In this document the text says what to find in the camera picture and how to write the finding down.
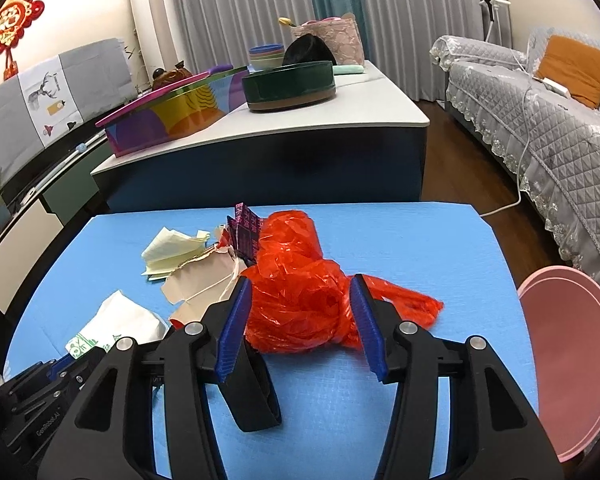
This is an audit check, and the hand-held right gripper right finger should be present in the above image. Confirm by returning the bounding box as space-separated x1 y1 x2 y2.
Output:
349 274 564 480

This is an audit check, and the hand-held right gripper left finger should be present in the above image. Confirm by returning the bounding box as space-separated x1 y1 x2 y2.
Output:
37 275 284 480

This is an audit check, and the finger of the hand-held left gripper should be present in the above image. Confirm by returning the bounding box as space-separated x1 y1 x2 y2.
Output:
45 347 108 386

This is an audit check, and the red plastic bag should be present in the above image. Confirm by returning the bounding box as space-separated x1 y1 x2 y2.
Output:
240 209 443 356

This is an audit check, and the white plastic bag green print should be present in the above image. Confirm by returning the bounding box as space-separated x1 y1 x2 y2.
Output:
65 290 168 358

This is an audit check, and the pink plastic basin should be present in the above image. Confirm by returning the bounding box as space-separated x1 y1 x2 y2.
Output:
516 266 600 463

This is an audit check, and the torn beige paper bag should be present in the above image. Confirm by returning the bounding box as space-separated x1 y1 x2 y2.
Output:
161 240 246 326

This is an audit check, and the blue table mat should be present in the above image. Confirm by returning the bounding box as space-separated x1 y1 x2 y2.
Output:
2 201 543 480

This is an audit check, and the red patterned packet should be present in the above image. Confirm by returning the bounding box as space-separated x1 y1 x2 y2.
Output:
225 203 262 263

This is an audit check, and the cream crumpled paper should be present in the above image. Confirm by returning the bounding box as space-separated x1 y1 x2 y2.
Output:
141 227 216 278

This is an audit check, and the television cabinet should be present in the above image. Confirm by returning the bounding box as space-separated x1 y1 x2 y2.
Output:
0 130 108 311

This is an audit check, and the colourful striped box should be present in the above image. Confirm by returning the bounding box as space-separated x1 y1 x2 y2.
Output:
95 64 251 158

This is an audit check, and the white-top coffee table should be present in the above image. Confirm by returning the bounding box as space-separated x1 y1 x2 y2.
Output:
90 60 431 213

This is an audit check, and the dark green round container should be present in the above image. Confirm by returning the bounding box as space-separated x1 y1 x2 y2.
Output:
242 61 337 112

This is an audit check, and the grey quilted sofa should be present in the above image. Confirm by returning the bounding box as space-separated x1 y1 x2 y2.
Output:
429 25 600 306

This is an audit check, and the brown teapot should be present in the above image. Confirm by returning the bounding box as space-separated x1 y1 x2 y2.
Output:
151 61 193 92

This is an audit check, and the stack of pastel bowls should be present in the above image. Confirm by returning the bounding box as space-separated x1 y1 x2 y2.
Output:
247 43 286 73

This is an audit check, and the black hat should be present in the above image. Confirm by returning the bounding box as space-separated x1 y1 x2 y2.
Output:
281 34 337 68

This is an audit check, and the pink lace basket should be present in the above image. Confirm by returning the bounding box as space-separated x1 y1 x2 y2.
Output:
290 12 365 67

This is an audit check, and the grey television cover cloth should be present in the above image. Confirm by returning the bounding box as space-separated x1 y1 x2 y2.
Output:
0 37 137 191

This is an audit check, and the white power strip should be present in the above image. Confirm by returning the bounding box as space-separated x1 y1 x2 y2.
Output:
536 77 571 96

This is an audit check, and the grey curtain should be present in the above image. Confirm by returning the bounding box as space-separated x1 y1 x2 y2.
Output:
162 0 506 103

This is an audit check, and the white tower air conditioner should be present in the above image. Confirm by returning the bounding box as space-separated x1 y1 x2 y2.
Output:
129 0 185 91

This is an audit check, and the orange cushion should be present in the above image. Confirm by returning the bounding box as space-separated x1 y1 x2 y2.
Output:
535 35 600 109

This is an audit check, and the white phone holder stand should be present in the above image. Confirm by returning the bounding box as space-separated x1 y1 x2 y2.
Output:
479 0 512 43

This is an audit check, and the white power cable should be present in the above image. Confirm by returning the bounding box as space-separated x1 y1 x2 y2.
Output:
477 55 546 218

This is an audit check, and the red knot wall ornament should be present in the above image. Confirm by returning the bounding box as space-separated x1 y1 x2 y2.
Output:
0 0 46 81

